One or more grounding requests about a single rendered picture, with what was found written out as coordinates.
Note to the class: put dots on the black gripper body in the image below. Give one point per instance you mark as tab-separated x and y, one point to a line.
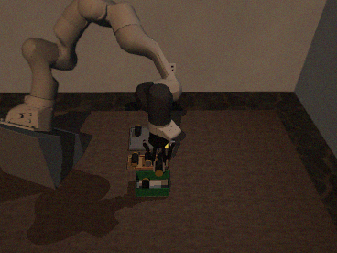
155	138

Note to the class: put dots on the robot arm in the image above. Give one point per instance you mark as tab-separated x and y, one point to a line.
37	111

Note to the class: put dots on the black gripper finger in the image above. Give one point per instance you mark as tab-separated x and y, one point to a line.
171	146
149	157

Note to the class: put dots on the green open box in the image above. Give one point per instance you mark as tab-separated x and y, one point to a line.
158	186

